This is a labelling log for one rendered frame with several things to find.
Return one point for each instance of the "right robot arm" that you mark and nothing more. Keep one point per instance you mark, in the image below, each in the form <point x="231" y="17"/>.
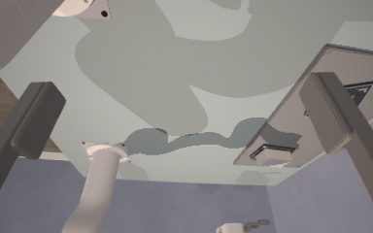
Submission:
<point x="98" y="190"/>

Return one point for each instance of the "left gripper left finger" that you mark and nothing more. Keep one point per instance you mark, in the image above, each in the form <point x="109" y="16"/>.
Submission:
<point x="28" y="126"/>

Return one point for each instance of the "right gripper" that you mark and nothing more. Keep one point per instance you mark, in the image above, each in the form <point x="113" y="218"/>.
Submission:
<point x="239" y="228"/>

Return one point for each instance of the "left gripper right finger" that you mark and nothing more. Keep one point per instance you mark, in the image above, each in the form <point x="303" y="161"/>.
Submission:
<point x="338" y="121"/>

